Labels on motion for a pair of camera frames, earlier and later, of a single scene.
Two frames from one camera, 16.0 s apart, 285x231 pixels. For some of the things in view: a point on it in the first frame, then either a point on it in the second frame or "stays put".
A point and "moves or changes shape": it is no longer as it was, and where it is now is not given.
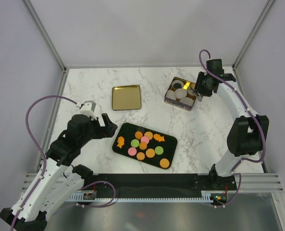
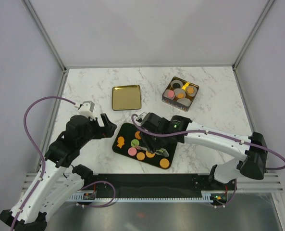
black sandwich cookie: [177, 85] stays put
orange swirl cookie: [142, 146] to [180, 95]
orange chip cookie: [138, 134] stays put
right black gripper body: [202, 84] to [154, 143]
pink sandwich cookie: [144, 139] moves or changes shape
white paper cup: [178, 84] stays put
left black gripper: [110, 127] stays put
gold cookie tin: [179, 93] stays put
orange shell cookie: [140, 156] stays put
